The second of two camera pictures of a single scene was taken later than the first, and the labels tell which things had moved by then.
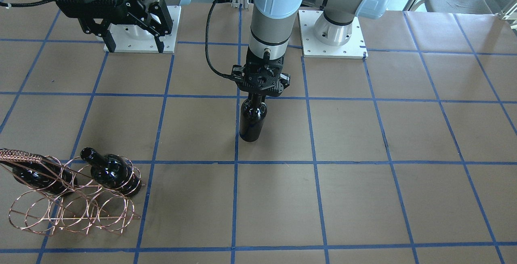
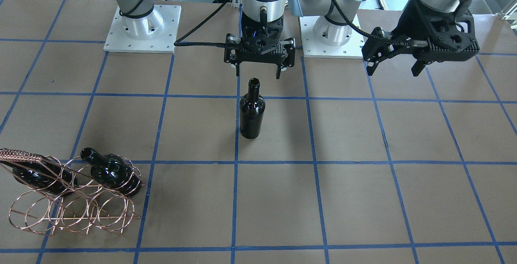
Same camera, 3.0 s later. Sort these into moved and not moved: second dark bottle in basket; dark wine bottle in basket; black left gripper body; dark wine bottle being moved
Moved: black left gripper body
Not moved: second dark bottle in basket; dark wine bottle in basket; dark wine bottle being moved
